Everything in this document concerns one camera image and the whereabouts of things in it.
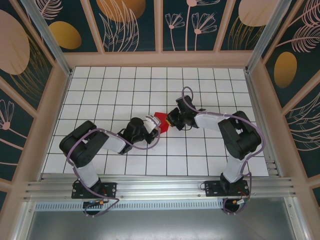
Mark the red cloth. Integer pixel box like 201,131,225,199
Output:
153,111,171,134

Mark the white grid table mat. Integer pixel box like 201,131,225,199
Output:
41,66,270,176

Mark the aluminium mounting rail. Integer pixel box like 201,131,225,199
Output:
23,174,298,201

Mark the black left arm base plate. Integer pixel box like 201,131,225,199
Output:
71,181,118,200

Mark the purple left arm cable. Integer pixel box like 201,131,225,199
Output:
66,128,161,218

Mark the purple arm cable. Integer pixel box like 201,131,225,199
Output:
66,128,161,218
181,86,266,216

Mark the perforated metal cable tray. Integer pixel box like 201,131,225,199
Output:
34,201,226,211

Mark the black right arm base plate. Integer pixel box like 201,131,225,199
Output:
204,180,250,198

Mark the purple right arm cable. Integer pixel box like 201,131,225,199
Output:
181,86,266,216

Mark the aluminium side rail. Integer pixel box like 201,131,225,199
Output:
244,72,283,178

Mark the aluminium frame post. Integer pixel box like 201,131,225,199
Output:
246,0,292,73
21,0,73,77

